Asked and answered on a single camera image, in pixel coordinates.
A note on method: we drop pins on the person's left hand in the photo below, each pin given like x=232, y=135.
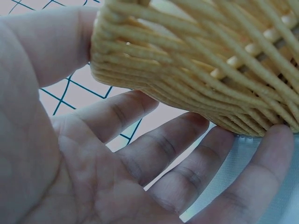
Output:
x=58, y=151

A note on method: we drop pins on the person's left thumb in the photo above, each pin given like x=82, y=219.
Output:
x=63, y=44

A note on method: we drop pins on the yellow woven basket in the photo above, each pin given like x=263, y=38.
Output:
x=187, y=70

